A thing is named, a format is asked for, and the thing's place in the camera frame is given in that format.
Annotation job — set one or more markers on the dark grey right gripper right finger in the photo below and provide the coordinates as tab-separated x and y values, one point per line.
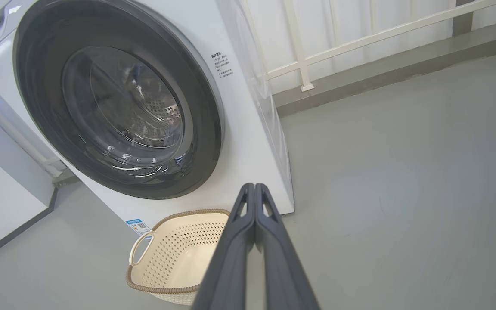
284	275

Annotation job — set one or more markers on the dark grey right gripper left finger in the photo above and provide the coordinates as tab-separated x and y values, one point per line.
235	267

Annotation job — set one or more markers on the white front-load washing machine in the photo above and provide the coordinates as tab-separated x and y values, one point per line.
248	150

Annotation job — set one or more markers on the white metal railing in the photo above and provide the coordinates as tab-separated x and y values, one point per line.
302	64

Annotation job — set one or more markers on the black-rimmed glass washer door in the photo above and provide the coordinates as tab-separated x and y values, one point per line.
41	86

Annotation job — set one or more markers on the cream perforated laundry basket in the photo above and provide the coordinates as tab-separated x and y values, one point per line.
175	258

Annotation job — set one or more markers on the blue energy label sticker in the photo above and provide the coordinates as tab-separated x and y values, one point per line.
138	227

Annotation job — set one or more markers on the printed instruction label sticker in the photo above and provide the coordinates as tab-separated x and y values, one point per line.
223	64

